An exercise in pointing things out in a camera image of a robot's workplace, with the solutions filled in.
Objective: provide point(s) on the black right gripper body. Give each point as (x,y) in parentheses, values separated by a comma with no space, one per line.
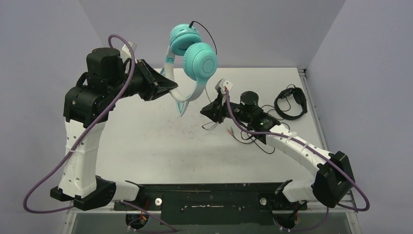
(220,107)

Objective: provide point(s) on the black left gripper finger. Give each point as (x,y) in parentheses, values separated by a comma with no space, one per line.
(158,88)
(152,76)

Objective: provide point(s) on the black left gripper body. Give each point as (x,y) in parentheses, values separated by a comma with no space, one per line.
(141,84)

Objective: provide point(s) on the black cable pink green plugs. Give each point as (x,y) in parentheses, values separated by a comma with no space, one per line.
(248,141)

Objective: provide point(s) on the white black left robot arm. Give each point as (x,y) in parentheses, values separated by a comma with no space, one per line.
(86,111)

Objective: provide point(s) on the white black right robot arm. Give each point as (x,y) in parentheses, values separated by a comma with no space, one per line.
(331,174)

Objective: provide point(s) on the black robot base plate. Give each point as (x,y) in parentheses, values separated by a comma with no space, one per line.
(215,204)

